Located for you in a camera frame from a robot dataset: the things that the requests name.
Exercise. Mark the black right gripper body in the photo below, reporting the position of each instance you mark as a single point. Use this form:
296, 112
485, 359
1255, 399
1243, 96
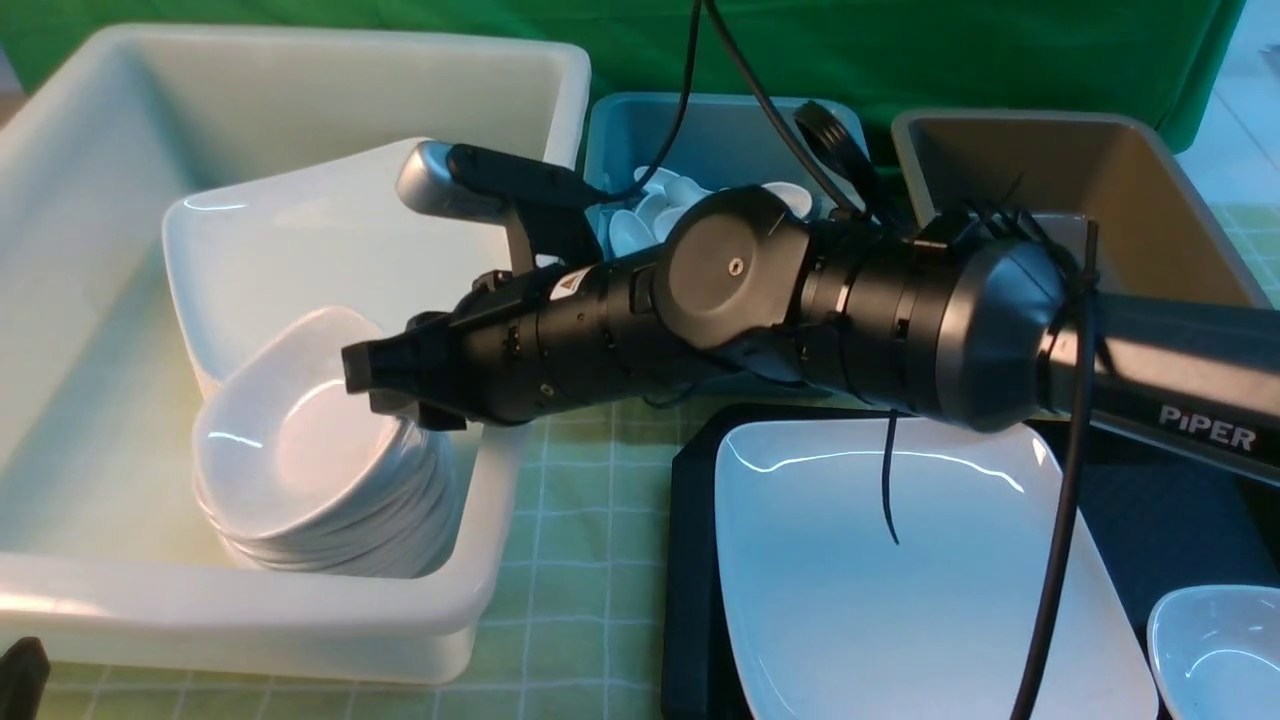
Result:
518, 348

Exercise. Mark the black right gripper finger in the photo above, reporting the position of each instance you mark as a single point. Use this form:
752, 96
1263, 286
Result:
401, 375

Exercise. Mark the white bowl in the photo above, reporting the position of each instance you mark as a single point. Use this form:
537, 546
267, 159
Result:
283, 448
1214, 651

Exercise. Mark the white square rice plate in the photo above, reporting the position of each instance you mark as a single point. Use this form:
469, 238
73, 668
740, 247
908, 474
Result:
834, 616

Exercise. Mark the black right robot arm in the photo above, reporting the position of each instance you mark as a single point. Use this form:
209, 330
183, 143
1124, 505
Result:
980, 323

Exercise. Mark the pile of white spoons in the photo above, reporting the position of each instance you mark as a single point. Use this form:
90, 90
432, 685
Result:
646, 222

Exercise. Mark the stack of white square plates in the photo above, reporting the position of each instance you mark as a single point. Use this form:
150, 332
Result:
247, 260

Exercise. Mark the stack of white bowls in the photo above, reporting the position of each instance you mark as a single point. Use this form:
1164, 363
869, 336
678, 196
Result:
394, 541

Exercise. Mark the teal plastic bin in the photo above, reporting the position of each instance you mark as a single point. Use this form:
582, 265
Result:
725, 141

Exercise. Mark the green checkered tablecloth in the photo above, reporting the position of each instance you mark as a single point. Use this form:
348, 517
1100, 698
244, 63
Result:
573, 630

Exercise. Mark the large white plastic tub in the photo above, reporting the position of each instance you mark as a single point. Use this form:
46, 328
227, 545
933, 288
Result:
106, 556

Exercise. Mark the black object bottom left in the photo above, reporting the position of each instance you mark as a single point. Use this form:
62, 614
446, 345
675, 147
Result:
25, 669

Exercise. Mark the brown plastic bin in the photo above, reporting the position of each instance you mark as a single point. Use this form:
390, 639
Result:
1156, 236

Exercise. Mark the black serving tray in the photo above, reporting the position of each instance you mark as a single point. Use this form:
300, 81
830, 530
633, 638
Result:
1098, 667

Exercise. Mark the green backdrop cloth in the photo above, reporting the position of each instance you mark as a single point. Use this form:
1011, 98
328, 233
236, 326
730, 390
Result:
1154, 61

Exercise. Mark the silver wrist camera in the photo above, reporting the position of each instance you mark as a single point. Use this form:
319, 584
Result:
542, 207

